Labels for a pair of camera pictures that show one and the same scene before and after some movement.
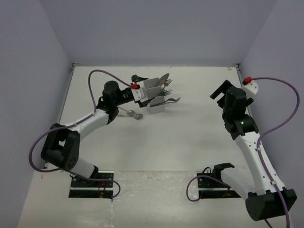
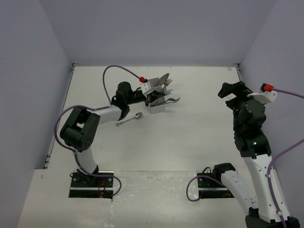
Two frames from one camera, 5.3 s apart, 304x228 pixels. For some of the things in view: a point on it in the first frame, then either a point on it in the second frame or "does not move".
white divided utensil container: [153, 91] does not move
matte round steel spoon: [163, 79] does not move
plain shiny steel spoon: [129, 112] to [154, 103]
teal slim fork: [166, 92] does not move
